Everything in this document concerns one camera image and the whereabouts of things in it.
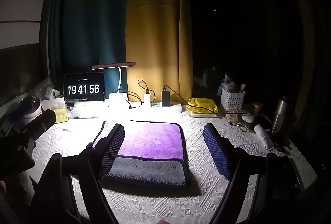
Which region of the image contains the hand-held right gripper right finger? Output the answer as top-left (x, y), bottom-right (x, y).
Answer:
top-left (203, 123), bottom-right (285, 224)

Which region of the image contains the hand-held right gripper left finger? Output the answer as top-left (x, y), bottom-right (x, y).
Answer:
top-left (28, 124), bottom-right (125, 224)

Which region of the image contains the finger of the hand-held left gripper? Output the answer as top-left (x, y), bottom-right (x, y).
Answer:
top-left (24, 109), bottom-right (57, 134)

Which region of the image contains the purple and grey towel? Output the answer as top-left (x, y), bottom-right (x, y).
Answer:
top-left (92, 119), bottom-right (192, 188)

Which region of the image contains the yellow tissue pack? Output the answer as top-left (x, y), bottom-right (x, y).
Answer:
top-left (49, 108), bottom-right (69, 124)

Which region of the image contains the white tissue box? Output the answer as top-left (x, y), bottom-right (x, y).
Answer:
top-left (40, 97), bottom-right (65, 111)

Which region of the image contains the yellow wipes packet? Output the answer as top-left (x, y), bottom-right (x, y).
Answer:
top-left (187, 98), bottom-right (219, 114)

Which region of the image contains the white tube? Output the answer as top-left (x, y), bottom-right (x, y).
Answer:
top-left (253, 124), bottom-right (275, 150)

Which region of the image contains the tablet with clock display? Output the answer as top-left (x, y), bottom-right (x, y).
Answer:
top-left (63, 72), bottom-right (105, 106)

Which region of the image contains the white desk lamp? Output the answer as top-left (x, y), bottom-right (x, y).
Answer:
top-left (92, 62), bottom-right (137, 109)

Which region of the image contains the white slotted basket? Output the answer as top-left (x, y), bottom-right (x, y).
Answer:
top-left (220, 88), bottom-right (246, 112)

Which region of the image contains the white textured table cloth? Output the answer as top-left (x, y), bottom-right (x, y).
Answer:
top-left (31, 110), bottom-right (311, 224)

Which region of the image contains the white power strip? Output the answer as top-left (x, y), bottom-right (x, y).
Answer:
top-left (129, 101), bottom-right (182, 114)

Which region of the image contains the black charger plug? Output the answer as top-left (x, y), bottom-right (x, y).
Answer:
top-left (162, 87), bottom-right (170, 107)

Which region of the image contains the steel thermos bottle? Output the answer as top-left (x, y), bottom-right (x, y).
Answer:
top-left (271, 96), bottom-right (293, 134)

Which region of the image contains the teal curtain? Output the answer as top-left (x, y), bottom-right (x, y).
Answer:
top-left (48, 0), bottom-right (131, 100)

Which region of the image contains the yellow curtain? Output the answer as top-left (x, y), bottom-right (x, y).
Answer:
top-left (125, 0), bottom-right (194, 104)

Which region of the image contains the black charger cable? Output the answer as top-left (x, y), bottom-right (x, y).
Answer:
top-left (163, 85), bottom-right (251, 115)
top-left (116, 79), bottom-right (156, 110)

